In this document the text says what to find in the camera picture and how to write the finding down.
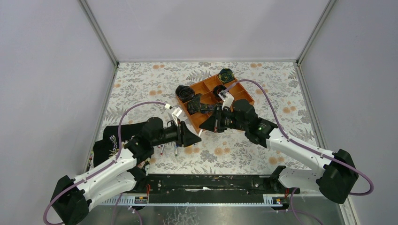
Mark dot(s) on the black floral cloth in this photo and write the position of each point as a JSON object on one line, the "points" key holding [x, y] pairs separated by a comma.
{"points": [[108, 146]]}

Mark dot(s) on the floral table cloth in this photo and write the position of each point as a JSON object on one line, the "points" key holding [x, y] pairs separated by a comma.
{"points": [[140, 88]]}

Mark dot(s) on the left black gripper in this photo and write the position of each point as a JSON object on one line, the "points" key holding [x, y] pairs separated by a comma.
{"points": [[180, 134]]}

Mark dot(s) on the rolled dark tie top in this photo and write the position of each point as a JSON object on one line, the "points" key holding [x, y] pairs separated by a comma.
{"points": [[226, 75]]}

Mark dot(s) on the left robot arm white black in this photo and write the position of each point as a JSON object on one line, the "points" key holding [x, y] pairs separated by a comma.
{"points": [[74, 198]]}

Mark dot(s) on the orange compartment tray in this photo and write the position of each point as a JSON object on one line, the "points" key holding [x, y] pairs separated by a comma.
{"points": [[204, 86]]}

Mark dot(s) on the rolled dark tie left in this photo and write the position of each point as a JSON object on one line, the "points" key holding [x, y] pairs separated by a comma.
{"points": [[184, 93]]}

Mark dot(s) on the rolled dark tie centre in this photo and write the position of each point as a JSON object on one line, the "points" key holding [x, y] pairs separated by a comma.
{"points": [[219, 88]]}

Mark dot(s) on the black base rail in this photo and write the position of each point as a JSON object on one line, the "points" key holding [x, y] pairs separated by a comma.
{"points": [[212, 189]]}

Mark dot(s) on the unrolled dark patterned tie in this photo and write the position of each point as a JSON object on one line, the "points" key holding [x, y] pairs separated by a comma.
{"points": [[202, 103]]}

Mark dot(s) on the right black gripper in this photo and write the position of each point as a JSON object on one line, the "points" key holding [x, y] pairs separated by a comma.
{"points": [[219, 119]]}

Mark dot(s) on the rolled dark tie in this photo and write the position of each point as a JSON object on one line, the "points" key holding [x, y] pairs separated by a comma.
{"points": [[219, 88], [184, 93], [226, 75]]}

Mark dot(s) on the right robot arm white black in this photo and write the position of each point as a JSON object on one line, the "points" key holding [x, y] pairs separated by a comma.
{"points": [[330, 173]]}

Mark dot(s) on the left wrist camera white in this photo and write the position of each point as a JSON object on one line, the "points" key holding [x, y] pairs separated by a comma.
{"points": [[174, 112]]}

